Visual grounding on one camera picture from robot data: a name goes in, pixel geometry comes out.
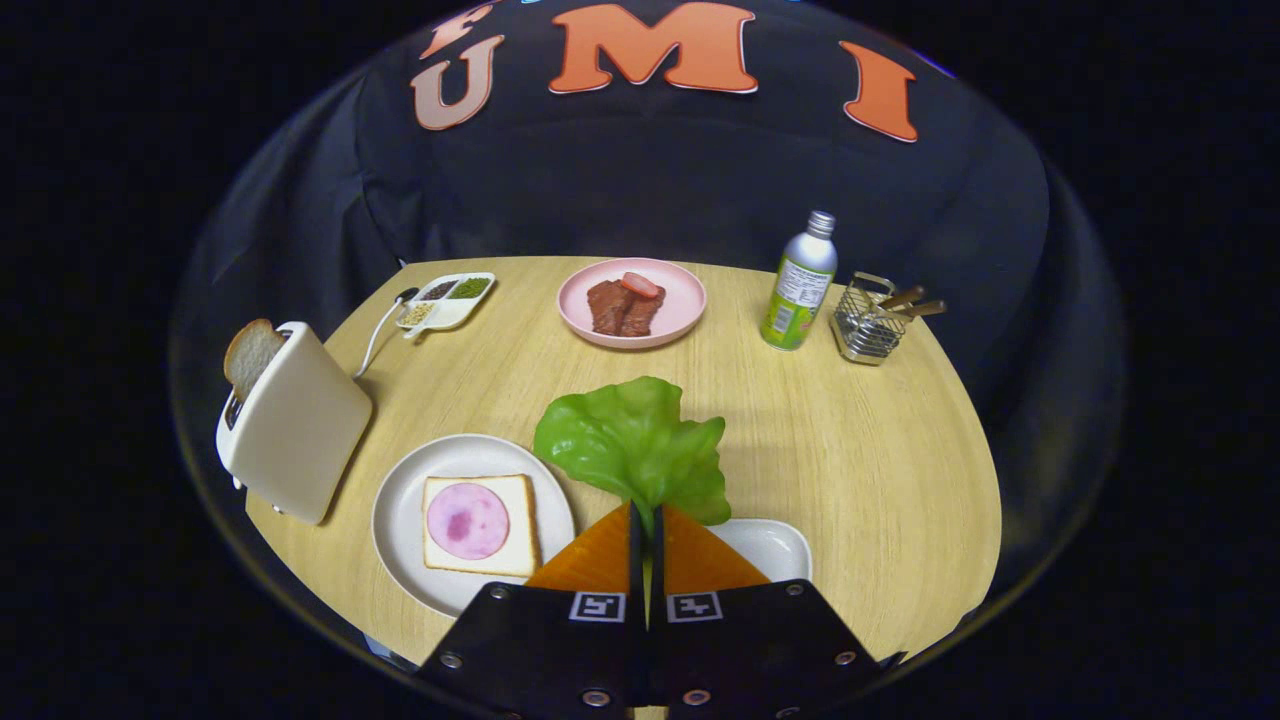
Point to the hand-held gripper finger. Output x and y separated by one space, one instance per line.
657 570
635 560

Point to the green lettuce leaf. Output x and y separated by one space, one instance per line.
620 440

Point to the toasted bread slice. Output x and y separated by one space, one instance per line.
250 355

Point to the white rounded square plate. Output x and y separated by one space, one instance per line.
770 550

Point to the white bread slice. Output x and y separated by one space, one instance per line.
525 500

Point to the pink ham slice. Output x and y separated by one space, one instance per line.
468 520

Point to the round white plate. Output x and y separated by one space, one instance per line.
400 520

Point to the brown meat piece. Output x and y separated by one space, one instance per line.
645 315
605 305

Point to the pink plate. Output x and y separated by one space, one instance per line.
685 310

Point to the red sausage slice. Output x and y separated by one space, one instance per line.
640 285

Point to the white divided dish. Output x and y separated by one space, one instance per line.
452 316

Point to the silver bottle with green label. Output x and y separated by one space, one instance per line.
800 290

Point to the green grains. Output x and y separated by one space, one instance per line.
470 288

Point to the beige grains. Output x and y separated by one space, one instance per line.
418 314

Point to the dark brown grains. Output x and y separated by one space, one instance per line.
439 290

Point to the white toaster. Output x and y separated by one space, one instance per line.
300 430

